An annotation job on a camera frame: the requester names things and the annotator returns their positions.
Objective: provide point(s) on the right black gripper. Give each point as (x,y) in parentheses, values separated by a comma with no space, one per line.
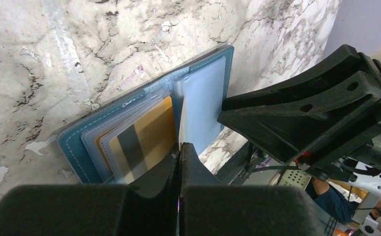
(328,117)

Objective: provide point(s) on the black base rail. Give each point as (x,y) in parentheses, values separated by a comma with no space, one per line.
(241,165)

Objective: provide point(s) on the beige perforated box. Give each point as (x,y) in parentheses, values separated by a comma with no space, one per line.
(294,178)

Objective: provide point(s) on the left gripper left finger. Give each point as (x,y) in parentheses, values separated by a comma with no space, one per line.
(147,207)

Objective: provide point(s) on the blue card holder wallet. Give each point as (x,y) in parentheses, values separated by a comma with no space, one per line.
(197,89)

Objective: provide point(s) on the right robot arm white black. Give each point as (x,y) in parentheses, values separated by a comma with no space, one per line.
(372,192)

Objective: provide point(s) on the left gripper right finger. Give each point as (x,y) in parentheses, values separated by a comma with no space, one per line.
(208,207)

